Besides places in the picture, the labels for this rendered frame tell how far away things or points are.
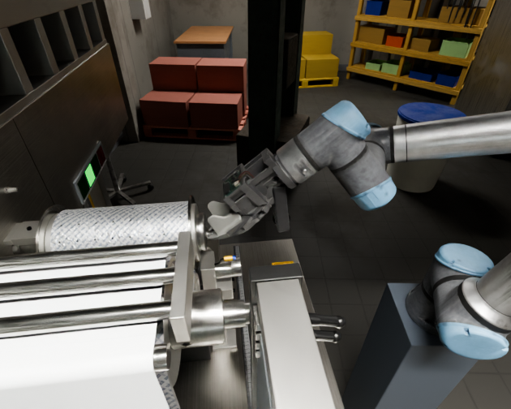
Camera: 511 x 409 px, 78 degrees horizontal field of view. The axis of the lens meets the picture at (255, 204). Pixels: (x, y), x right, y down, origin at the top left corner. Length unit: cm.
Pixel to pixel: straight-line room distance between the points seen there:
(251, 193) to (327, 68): 540
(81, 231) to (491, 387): 199
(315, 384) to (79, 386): 18
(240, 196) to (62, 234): 31
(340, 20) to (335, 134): 640
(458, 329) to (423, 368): 34
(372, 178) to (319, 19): 633
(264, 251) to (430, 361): 56
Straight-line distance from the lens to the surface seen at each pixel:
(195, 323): 38
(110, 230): 61
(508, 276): 73
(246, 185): 54
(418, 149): 68
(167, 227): 58
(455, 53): 574
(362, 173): 56
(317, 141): 53
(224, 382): 84
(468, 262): 88
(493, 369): 222
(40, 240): 65
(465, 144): 69
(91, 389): 31
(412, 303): 100
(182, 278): 28
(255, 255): 106
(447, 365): 110
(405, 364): 105
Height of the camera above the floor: 167
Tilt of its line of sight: 37 degrees down
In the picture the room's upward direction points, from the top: straight up
